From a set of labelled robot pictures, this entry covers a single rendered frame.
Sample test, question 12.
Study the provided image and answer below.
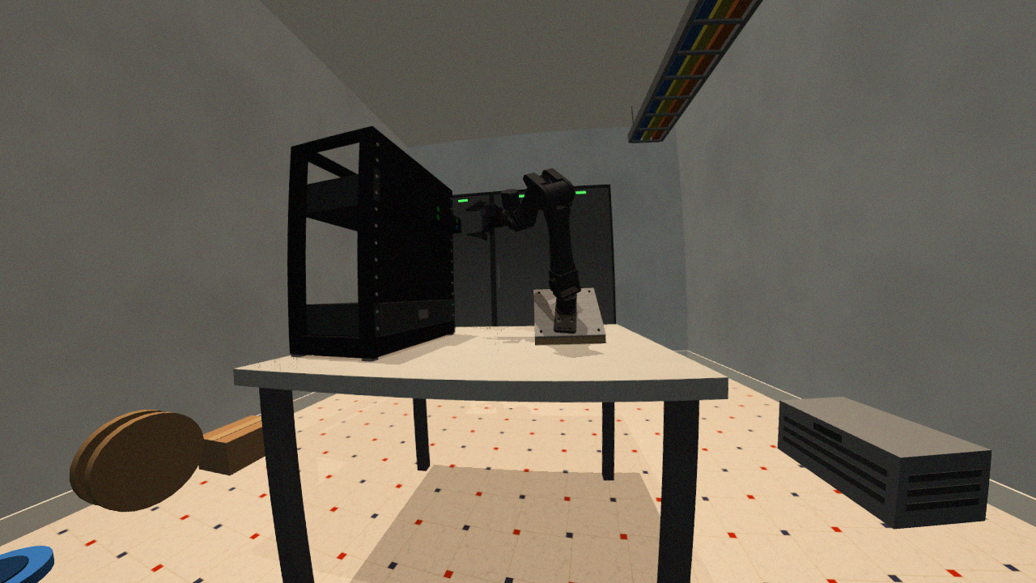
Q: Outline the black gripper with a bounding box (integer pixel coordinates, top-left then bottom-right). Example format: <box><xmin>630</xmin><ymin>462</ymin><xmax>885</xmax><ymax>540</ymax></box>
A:
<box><xmin>465</xmin><ymin>200</ymin><xmax>494</xmax><ymax>240</ymax></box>

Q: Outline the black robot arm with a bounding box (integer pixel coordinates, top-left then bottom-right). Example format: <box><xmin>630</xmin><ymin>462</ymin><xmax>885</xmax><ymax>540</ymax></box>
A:
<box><xmin>481</xmin><ymin>168</ymin><xmax>581</xmax><ymax>334</ymax></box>

